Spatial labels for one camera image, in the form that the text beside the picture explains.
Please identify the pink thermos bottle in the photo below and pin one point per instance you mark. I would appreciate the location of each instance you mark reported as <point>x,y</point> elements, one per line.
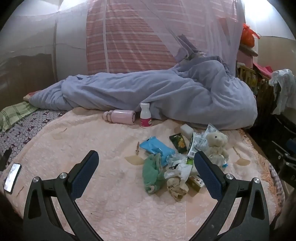
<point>120,117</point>

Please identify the blue wet wipe packet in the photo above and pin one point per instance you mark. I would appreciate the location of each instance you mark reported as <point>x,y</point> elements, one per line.
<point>153,147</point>

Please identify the smartphone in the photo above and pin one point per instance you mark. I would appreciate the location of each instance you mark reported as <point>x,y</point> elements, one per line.
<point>12,178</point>

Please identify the white green milk carton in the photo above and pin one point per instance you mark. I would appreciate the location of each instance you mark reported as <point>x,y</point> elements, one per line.
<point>193,144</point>

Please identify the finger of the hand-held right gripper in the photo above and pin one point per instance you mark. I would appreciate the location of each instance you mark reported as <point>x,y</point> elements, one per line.
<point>292,144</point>

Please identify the purple patterned bed sheet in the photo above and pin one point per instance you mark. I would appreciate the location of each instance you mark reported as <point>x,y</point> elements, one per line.
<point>27,129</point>

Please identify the orange plastic bag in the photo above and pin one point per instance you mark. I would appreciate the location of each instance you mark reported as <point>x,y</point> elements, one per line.
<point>247,36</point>

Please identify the yellow green small box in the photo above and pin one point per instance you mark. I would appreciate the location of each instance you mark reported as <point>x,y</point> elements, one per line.
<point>195,183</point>

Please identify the pink striped curtain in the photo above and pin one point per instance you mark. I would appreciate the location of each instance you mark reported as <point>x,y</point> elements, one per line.
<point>129,41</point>

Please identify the blue-grey duvet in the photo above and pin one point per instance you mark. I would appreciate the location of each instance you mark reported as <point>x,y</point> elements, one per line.
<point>150,92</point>

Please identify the translucent mosquito net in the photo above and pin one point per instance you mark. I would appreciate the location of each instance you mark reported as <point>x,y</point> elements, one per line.
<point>34,34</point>

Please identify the white hanging cloth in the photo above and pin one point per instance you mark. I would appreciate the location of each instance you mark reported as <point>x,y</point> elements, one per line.
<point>283,90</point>

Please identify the pink box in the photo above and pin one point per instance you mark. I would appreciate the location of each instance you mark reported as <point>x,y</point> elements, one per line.
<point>245,58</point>

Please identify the wooden crib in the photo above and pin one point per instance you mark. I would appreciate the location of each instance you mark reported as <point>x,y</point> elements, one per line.
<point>252,78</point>

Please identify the dark snack packet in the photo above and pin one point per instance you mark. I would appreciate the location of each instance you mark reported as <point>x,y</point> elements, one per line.
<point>178,142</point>

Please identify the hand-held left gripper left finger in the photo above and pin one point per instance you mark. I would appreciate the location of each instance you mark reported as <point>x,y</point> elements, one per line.
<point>84,177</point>

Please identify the white foam block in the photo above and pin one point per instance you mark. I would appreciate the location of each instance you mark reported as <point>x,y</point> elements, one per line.
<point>186,131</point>

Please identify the clear plastic wrapper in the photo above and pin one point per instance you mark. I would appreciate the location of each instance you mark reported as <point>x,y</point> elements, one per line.
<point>209,132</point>

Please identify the green plaid cloth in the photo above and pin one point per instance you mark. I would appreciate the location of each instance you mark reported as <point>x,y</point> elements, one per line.
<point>16,113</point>

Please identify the white teddy bear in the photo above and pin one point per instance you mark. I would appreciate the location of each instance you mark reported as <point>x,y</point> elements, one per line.
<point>216,146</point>

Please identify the pink quilted blanket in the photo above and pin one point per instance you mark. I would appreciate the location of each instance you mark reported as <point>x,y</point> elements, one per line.
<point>115,208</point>

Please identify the white tissue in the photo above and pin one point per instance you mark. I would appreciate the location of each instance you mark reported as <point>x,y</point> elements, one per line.
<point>179,168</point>

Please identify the white medicine bottle pink label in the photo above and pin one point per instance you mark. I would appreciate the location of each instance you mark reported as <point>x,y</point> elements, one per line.
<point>145,115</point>

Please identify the beige paper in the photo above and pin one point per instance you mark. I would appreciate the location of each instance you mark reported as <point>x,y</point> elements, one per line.
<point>177,188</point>

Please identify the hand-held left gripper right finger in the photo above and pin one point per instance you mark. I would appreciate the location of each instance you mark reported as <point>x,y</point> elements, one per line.
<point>208,178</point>

